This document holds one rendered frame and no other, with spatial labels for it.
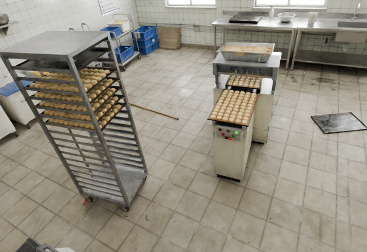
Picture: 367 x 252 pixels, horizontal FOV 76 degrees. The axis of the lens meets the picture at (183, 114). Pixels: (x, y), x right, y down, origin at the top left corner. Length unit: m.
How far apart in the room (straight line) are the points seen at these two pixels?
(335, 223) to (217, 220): 1.13
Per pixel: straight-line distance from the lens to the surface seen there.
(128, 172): 3.00
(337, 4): 5.74
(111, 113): 2.20
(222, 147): 2.53
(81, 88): 1.79
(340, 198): 3.10
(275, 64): 2.76
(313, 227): 2.79
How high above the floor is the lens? 2.31
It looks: 36 degrees down
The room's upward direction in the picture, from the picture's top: 7 degrees counter-clockwise
